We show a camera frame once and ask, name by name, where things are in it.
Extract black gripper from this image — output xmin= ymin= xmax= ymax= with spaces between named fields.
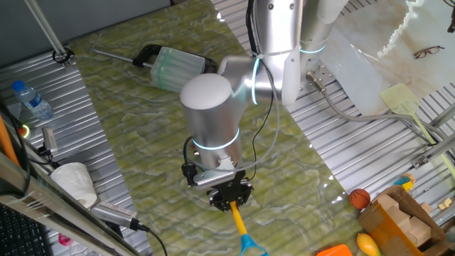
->
xmin=207 ymin=171 xmax=255 ymax=213

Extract blue and yellow toy shovel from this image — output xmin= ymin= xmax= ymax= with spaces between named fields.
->
xmin=229 ymin=201 xmax=270 ymax=256

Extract green marbled table mat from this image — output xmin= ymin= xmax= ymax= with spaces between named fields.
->
xmin=69 ymin=0 xmax=363 ymax=256

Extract orange plastic toy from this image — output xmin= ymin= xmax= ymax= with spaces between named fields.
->
xmin=315 ymin=244 xmax=353 ymax=256

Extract small orange toy basketball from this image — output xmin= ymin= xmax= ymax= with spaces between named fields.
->
xmin=348 ymin=188 xmax=372 ymax=210

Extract translucent plastic tip box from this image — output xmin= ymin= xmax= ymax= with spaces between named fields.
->
xmin=149 ymin=46 xmax=207 ymax=94

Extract yellow toy mango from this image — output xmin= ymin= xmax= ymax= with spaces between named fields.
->
xmin=356 ymin=233 xmax=381 ymax=256

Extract brown cardboard box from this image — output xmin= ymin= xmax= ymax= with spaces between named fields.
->
xmin=358 ymin=184 xmax=455 ymax=256

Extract plain wooden block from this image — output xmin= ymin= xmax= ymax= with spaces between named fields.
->
xmin=386 ymin=205 xmax=412 ymax=232
xmin=407 ymin=215 xmax=433 ymax=247
xmin=376 ymin=193 xmax=400 ymax=211

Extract white toilet paper roll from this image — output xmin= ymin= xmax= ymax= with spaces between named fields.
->
xmin=50 ymin=162 xmax=99 ymax=209

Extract pale yellow fly swatter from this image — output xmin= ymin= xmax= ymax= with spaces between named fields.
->
xmin=379 ymin=83 xmax=455 ymax=178

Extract black keyboard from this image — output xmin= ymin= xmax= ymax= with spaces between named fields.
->
xmin=0 ymin=204 xmax=54 ymax=256

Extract clear water bottle blue cap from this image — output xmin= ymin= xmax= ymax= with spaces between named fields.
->
xmin=11 ymin=80 xmax=54 ymax=121

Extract dark framed eyeglasses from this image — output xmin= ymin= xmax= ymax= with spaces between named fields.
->
xmin=413 ymin=45 xmax=446 ymax=60

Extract white marbled sheet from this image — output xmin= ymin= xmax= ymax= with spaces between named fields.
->
xmin=321 ymin=0 xmax=455 ymax=117

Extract aluminium stand pole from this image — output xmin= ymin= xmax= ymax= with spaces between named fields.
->
xmin=23 ymin=0 xmax=74 ymax=68

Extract black hanging device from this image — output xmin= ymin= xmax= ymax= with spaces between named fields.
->
xmin=442 ymin=0 xmax=455 ymax=33

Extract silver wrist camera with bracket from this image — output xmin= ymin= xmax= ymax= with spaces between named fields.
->
xmin=181 ymin=161 xmax=238 ymax=189

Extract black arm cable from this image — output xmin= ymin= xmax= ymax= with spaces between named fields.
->
xmin=245 ymin=0 xmax=277 ymax=181

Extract black camera cable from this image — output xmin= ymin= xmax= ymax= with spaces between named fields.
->
xmin=136 ymin=223 xmax=168 ymax=256

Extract long silver depth camera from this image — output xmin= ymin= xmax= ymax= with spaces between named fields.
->
xmin=90 ymin=200 xmax=139 ymax=232

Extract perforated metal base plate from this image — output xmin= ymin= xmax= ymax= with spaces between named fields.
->
xmin=287 ymin=58 xmax=337 ymax=101

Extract grey robot cable hose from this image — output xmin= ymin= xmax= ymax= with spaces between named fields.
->
xmin=306 ymin=70 xmax=445 ymax=143

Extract aluminium frame bar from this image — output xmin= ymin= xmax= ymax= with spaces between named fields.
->
xmin=0 ymin=151 xmax=143 ymax=256

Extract small grey camera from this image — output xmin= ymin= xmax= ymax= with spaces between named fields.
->
xmin=38 ymin=127 xmax=60 ymax=156

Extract aluminium profile with bracket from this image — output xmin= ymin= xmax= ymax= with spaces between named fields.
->
xmin=412 ymin=102 xmax=455 ymax=170

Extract black ring on pole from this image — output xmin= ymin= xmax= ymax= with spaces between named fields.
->
xmin=52 ymin=48 xmax=75 ymax=65

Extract orange cable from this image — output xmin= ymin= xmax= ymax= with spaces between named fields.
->
xmin=0 ymin=113 xmax=21 ymax=167

